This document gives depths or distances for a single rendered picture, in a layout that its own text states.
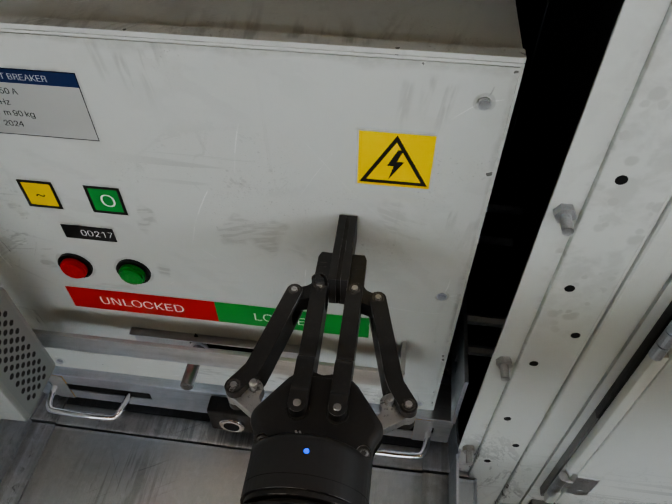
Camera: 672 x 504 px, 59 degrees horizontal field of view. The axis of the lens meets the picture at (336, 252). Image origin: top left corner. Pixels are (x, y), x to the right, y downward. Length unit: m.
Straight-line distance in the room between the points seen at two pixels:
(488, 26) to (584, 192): 0.13
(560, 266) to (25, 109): 0.42
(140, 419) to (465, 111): 0.62
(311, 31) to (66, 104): 0.19
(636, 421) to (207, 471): 0.50
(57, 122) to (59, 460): 0.49
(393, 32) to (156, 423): 0.61
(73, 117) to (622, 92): 0.38
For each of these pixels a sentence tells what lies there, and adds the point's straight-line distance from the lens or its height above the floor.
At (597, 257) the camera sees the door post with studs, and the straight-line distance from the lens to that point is 0.46.
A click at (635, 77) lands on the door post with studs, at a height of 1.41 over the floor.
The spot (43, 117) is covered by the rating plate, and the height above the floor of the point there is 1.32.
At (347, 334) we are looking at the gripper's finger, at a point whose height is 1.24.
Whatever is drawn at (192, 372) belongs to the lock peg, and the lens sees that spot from 0.67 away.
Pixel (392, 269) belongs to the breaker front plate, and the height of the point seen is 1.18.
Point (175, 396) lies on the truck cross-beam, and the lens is 0.80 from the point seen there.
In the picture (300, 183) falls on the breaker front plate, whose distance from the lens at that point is 0.47.
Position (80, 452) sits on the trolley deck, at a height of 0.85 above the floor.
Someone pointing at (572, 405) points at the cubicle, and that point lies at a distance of 0.64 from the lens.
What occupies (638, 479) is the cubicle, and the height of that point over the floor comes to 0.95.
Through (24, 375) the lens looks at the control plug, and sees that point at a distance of 0.69.
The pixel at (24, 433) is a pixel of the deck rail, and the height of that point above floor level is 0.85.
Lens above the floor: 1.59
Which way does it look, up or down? 48 degrees down
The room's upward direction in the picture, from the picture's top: straight up
